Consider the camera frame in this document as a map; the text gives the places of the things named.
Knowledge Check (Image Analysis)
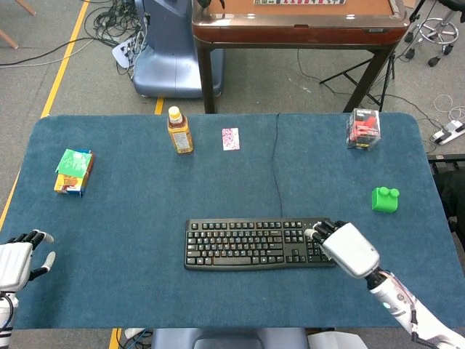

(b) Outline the amber tea bottle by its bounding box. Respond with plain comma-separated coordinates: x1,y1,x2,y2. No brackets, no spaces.
166,105,195,155

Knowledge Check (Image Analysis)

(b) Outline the tangle of black cables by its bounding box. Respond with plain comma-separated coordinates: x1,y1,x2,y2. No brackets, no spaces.
83,0,150,77

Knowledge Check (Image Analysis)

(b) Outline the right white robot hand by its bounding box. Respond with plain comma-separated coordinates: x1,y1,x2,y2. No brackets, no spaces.
304,220,381,280

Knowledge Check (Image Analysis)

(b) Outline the black computer keyboard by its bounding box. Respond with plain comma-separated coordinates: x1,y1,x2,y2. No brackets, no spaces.
183,217,338,271

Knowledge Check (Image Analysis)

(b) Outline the wooden chair leg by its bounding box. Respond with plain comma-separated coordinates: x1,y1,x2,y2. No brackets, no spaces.
0,28,20,50

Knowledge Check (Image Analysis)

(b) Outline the black keyboard cable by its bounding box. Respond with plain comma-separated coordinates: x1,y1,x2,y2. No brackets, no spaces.
272,113,285,219

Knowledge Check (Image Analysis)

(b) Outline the pink patterned card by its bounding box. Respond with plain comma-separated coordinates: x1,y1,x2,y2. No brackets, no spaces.
222,127,241,152

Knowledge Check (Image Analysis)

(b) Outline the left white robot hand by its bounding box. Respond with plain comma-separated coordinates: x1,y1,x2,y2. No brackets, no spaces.
0,229,57,292

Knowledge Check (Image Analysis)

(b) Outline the white power strip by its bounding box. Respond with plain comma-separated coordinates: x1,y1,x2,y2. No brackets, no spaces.
430,120,465,146

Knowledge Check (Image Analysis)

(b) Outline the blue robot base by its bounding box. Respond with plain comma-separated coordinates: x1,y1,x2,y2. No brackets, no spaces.
132,0,225,99

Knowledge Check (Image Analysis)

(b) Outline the brown mahjong table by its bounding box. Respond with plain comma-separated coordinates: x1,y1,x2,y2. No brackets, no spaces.
191,0,408,114

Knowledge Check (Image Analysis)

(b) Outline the blue robot torso base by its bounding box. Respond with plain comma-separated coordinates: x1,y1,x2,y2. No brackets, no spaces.
150,327,368,349

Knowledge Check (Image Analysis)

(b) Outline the chrome stool base with casters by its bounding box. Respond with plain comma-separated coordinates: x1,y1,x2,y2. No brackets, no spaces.
403,0,461,68

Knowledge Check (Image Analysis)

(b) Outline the green toy block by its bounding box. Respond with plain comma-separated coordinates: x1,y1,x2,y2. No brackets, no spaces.
371,186,400,214

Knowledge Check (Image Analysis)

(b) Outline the clear box with red black print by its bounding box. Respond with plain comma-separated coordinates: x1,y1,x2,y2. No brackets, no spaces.
346,108,383,151

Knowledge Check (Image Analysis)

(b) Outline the row of mahjong tiles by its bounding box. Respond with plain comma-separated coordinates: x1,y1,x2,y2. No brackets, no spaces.
253,0,347,6

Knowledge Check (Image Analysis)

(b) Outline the green and orange carton box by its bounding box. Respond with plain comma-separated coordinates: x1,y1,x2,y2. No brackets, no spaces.
53,148,95,199

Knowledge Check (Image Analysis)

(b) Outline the blue felt table mat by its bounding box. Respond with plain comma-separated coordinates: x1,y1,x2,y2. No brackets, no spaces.
0,112,465,330

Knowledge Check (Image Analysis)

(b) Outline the black tripod stand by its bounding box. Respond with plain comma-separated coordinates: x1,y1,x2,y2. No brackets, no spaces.
319,52,397,112

